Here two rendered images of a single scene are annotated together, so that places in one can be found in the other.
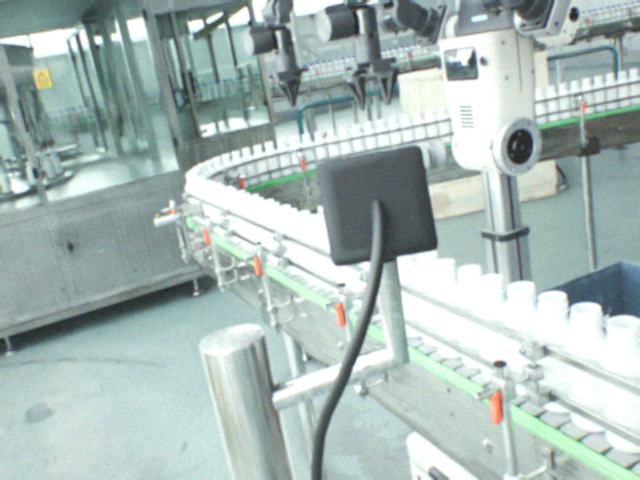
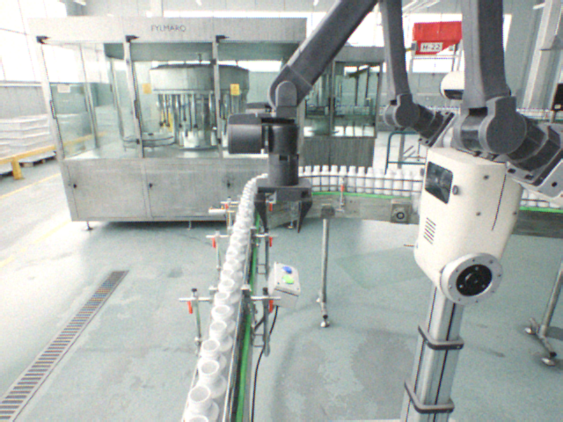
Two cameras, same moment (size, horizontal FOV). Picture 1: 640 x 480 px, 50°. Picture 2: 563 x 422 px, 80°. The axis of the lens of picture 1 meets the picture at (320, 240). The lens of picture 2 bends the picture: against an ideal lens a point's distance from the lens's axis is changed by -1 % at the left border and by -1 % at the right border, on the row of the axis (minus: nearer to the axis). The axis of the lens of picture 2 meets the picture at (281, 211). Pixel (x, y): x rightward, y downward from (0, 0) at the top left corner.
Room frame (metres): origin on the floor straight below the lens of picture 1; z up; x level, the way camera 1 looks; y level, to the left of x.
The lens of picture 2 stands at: (0.93, -0.39, 1.66)
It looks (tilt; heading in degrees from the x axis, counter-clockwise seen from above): 20 degrees down; 21
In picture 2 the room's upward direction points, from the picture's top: straight up
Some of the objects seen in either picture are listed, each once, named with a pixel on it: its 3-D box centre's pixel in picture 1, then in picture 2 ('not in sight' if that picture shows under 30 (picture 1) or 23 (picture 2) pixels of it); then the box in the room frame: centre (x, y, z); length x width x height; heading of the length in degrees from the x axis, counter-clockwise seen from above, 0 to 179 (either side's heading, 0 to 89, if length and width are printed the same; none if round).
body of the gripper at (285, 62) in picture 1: (286, 63); not in sight; (1.92, 0.00, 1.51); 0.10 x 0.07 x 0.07; 113
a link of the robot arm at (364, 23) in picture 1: (361, 22); (280, 138); (1.50, -0.17, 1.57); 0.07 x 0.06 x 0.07; 116
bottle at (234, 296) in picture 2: (308, 244); (229, 309); (1.62, 0.03, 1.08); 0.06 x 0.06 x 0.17
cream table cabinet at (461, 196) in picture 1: (476, 134); not in sight; (5.84, -1.49, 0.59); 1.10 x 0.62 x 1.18; 95
